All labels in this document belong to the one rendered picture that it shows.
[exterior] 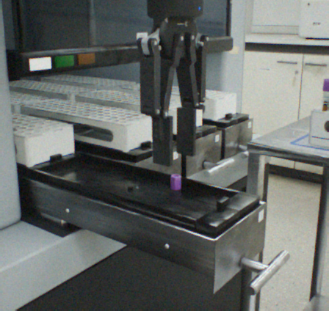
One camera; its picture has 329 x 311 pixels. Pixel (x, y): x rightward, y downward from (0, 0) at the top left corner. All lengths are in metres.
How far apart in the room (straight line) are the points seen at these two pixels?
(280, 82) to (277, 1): 0.87
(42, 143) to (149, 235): 0.27
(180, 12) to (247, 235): 0.29
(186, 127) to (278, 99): 2.39
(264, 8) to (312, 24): 0.87
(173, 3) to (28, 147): 0.32
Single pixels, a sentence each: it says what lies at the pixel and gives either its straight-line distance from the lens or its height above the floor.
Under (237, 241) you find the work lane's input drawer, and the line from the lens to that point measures 0.58.
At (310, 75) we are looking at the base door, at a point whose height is 0.69.
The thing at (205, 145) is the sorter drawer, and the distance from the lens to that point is 0.95.
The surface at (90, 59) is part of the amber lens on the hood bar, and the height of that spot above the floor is 0.98.
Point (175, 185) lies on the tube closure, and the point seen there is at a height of 0.81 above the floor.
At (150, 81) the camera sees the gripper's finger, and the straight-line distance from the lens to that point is 0.59.
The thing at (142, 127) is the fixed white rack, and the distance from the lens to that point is 0.83.
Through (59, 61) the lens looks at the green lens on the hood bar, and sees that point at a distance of 0.71.
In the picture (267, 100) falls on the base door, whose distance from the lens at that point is 3.07.
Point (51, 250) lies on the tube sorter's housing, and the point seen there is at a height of 0.73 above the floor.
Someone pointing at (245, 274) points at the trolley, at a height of 0.54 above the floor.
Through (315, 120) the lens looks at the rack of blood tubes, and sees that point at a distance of 0.87.
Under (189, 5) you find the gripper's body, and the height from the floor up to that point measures 1.06.
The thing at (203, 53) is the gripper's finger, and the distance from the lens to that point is 0.67.
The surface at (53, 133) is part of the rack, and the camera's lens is 0.78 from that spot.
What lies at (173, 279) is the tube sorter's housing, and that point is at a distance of 0.97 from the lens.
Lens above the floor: 1.05
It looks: 16 degrees down
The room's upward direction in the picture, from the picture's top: straight up
